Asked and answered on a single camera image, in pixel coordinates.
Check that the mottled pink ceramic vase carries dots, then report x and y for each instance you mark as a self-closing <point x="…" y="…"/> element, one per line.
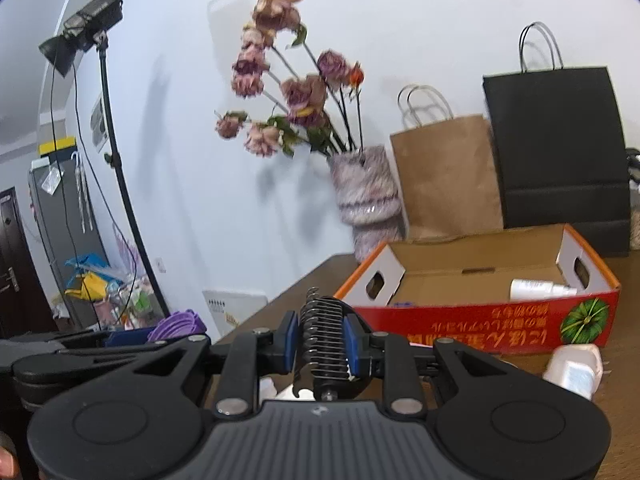
<point x="367" y="190"/>

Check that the white panel board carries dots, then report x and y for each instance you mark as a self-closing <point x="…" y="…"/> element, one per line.
<point x="232" y="310"/>

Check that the purple bottle cap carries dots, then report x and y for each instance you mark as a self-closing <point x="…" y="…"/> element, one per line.
<point x="177" y="325"/>

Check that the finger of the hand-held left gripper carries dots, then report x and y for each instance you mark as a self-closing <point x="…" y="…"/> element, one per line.
<point x="130" y="337"/>

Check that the wall poster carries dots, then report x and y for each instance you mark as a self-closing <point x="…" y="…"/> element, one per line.
<point x="98" y="122"/>

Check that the white square charger plug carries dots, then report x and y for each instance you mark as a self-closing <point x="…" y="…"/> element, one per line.
<point x="575" y="367"/>

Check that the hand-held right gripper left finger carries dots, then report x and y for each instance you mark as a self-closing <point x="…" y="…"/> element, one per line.
<point x="289" y="342"/>

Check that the grey cabinet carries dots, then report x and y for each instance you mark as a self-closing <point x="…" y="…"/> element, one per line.
<point x="60" y="240"/>

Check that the brown paper bag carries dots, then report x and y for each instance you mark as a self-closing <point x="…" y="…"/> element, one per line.
<point x="445" y="180"/>

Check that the dried pink roses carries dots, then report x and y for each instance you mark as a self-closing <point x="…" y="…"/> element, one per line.
<point x="290" y="85"/>

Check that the dark wooden door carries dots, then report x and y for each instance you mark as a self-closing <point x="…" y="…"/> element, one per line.
<point x="20" y="270"/>

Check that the red cardboard box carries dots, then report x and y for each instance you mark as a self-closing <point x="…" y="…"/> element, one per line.
<point x="475" y="320"/>

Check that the purple coral decoration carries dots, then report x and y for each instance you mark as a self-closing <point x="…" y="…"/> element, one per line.
<point x="127" y="250"/>

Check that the person's left hand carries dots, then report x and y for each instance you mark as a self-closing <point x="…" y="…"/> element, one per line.
<point x="7" y="467"/>

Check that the black paper bag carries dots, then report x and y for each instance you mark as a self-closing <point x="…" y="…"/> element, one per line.
<point x="560" y="160"/>

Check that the clear container with seeds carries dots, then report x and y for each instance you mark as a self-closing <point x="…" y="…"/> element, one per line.
<point x="634" y="210"/>

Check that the yellow box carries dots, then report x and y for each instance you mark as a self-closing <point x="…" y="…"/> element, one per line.
<point x="56" y="145"/>

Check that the white wall socket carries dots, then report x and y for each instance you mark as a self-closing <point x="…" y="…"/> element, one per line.
<point x="160" y="265"/>

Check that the white spray bottle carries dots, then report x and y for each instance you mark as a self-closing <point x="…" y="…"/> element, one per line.
<point x="535" y="290"/>

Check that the cluttered storage rack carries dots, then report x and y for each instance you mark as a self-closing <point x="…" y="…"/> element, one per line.
<point x="105" y="290"/>

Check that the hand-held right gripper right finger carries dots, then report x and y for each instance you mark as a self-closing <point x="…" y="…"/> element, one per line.
<point x="354" y="347"/>

